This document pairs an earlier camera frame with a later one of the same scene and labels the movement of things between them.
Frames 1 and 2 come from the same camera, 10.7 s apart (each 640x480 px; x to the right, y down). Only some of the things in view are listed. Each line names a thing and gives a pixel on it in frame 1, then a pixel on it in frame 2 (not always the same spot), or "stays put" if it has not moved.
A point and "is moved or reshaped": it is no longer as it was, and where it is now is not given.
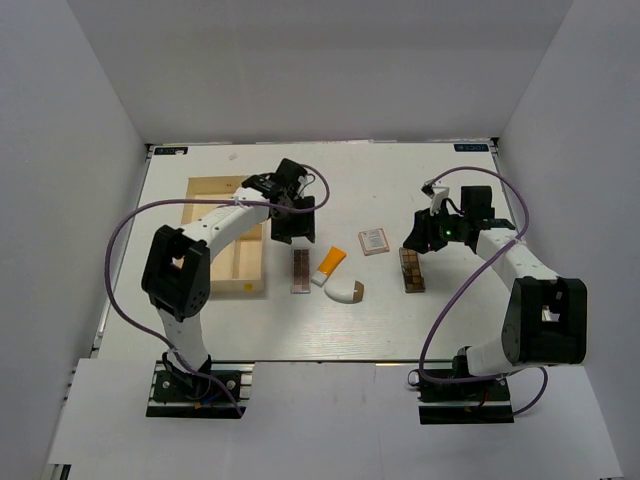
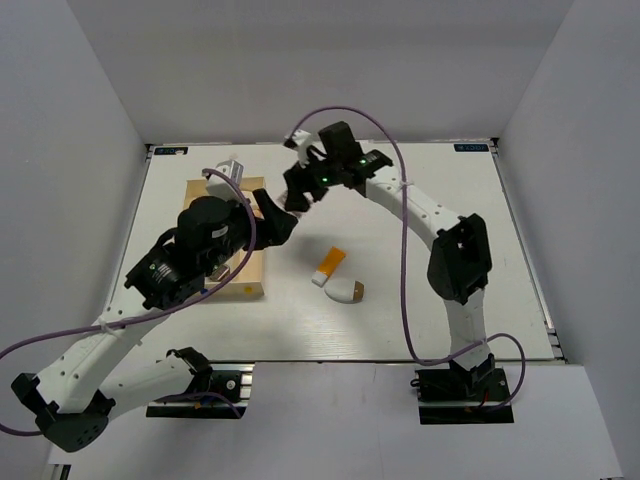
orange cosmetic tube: x=331 y=260 stays put
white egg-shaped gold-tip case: x=345 y=292 stays put
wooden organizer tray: x=238 y=266 stays put
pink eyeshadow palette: x=300 y=271 to x=220 y=272
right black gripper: x=419 y=238 to x=298 y=182
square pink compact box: x=374 y=242 is moved or reshaped
